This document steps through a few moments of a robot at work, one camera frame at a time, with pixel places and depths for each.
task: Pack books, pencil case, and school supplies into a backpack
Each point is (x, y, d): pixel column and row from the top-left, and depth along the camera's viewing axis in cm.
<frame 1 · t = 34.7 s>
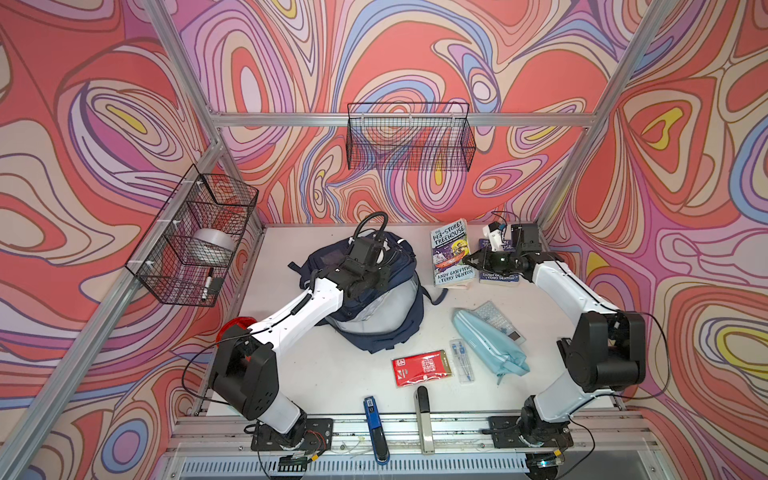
left hand: (388, 272, 84), fingers closed
right hand: (467, 266, 89), fingers closed
navy blue backpack: (391, 319, 89), point 7 cm above the table
grey treehouse book: (450, 243, 94), point 18 cm above the table
light blue pencil case: (493, 348, 87), point 3 cm above the table
red packet: (421, 367, 86), on the table
clear pen pack: (462, 360, 86), point 2 cm above the table
grey calculator: (490, 312, 95), point 2 cm above the table

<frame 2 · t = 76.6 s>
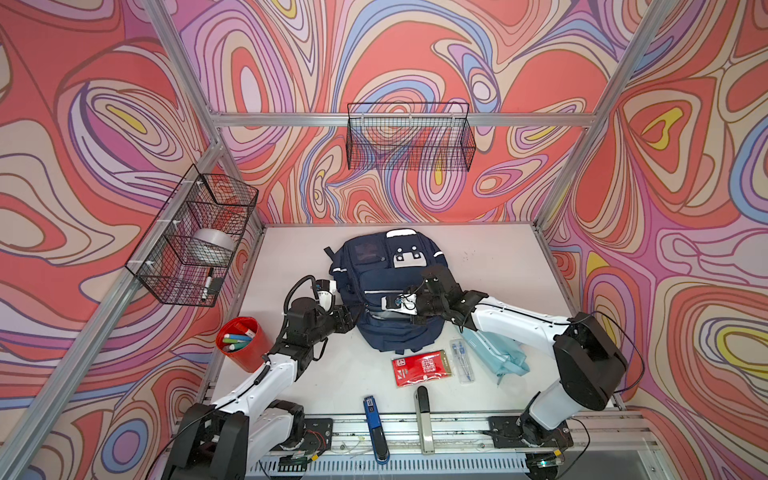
left hand: (359, 308, 83), fingers open
right hand: (394, 309, 84), fingers closed
navy blue backpack: (367, 267, 98), point 10 cm above the table
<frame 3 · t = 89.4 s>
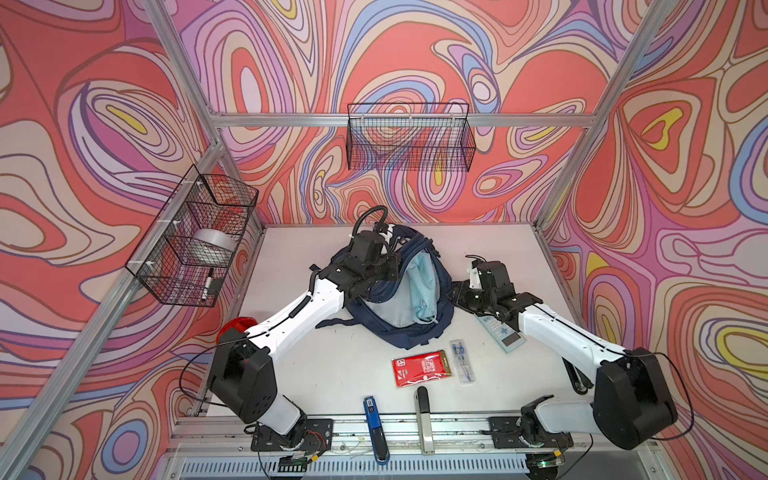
left hand: (405, 261, 80), fingers closed
right hand: (447, 302, 86), fingers open
light blue pencil case: (423, 280, 90), point 13 cm above the table
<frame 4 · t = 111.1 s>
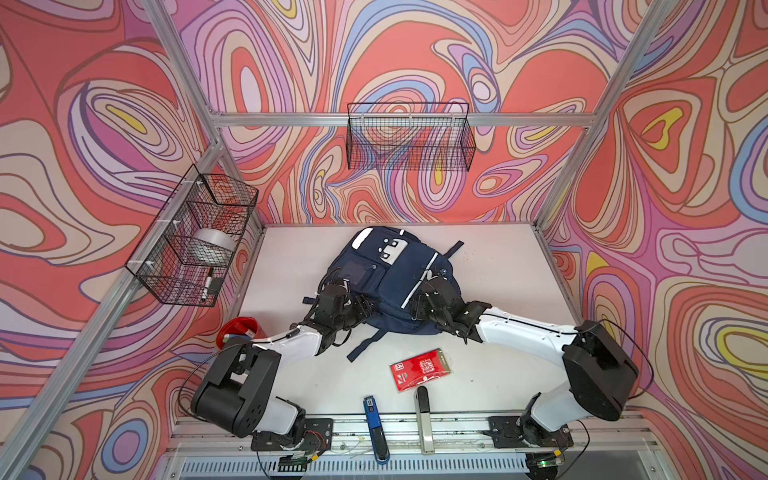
left hand: (378, 306, 88), fingers open
right hand: (417, 310, 87), fingers open
navy blue backpack: (387, 266, 97), point 11 cm above the table
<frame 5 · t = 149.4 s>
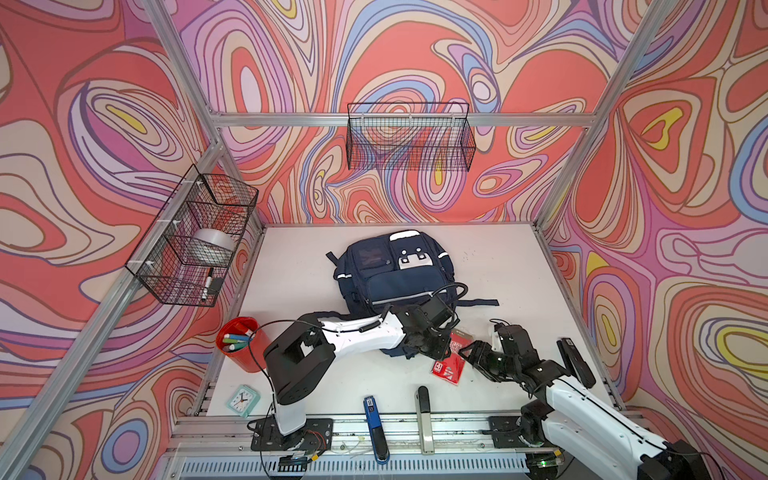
left hand: (451, 355, 80), fingers open
right hand: (466, 365, 84), fingers open
red packet: (450, 368, 86), on the table
